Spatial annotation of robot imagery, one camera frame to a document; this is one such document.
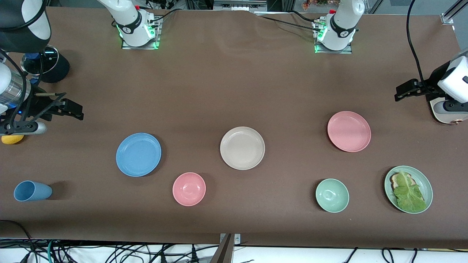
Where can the beige plate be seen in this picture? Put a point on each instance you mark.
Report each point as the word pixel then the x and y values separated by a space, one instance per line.
pixel 242 148

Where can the pink bowl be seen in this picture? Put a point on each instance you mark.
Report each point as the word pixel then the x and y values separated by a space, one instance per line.
pixel 189 189

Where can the metal table bracket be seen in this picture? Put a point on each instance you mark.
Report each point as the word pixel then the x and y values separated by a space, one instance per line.
pixel 237 239

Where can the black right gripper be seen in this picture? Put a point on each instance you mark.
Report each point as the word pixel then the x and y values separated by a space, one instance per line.
pixel 37 105

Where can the blue cup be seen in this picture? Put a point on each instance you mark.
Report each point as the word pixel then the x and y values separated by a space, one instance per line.
pixel 33 191

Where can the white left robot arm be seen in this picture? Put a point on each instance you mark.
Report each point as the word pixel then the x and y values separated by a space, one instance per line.
pixel 343 22

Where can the green bowl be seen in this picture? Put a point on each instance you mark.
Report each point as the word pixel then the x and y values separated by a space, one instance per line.
pixel 332 195

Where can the beige toaster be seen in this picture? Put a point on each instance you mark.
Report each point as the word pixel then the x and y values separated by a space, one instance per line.
pixel 440 115

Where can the blue plate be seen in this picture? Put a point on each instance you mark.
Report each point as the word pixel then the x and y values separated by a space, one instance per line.
pixel 138 155

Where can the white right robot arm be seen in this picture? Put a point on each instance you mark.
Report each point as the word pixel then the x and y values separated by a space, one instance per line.
pixel 128 18

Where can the yellow lemon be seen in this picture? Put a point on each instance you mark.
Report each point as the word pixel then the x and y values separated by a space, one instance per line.
pixel 12 139

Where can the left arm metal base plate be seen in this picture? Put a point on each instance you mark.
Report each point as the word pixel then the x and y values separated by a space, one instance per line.
pixel 347 50

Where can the green lettuce leaf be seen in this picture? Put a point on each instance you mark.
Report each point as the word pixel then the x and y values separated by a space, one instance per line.
pixel 409 193

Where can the pink plate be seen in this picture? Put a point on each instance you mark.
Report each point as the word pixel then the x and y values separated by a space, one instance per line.
pixel 348 131

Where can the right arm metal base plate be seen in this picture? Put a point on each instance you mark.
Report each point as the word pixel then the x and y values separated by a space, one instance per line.
pixel 155 42

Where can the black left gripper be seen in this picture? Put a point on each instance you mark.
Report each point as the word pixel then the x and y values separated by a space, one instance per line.
pixel 433 82

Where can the grey power strip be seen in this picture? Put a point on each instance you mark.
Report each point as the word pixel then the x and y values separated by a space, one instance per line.
pixel 239 5

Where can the aluminium frame profile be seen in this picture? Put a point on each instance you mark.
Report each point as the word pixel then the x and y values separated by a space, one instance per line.
pixel 451 12

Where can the black pot with glass lid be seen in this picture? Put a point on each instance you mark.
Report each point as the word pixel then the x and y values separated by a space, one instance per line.
pixel 58 69

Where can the green plate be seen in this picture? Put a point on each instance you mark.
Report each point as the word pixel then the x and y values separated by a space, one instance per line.
pixel 427 190

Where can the toasted bread slice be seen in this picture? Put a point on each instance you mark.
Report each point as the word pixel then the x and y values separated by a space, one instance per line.
pixel 395 179

